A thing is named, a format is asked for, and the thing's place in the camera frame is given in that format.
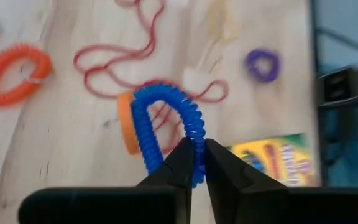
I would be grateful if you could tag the red rubber band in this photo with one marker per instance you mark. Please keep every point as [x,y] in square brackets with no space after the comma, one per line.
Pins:
[227,91]
[166,115]
[149,46]

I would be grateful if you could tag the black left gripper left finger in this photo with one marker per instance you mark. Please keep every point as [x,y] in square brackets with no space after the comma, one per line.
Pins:
[104,205]

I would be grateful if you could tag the yellow Crayola crayon box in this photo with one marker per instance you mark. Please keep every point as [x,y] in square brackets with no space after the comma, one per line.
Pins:
[278,161]

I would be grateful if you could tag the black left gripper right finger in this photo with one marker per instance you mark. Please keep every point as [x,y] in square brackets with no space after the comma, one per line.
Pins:
[244,199]

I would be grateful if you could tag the yellow rubber band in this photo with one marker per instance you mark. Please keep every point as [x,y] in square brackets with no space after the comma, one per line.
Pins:
[219,28]

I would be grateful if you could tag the orange rubber band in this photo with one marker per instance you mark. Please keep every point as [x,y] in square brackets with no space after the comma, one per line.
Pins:
[124,124]

